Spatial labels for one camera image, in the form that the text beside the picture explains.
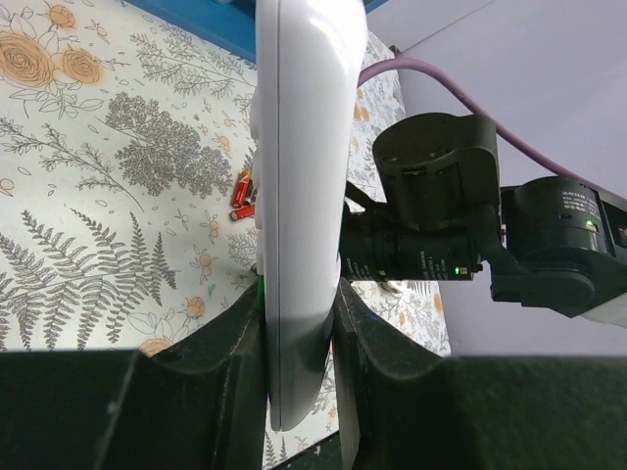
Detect white remote with screen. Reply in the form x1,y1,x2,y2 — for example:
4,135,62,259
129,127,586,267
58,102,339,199
250,1,368,431

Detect cluster of batteries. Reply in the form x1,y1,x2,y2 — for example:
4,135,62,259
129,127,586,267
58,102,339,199
229,170,255,221

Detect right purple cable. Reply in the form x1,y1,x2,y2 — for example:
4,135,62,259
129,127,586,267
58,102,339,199
357,57,627,195

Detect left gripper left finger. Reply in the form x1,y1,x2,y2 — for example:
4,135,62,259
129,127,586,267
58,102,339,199
1,287,266,469

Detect floral table mat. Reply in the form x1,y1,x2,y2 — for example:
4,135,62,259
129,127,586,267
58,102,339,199
0,0,452,470

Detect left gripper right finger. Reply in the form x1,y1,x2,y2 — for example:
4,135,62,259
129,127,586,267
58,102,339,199
332,282,626,469

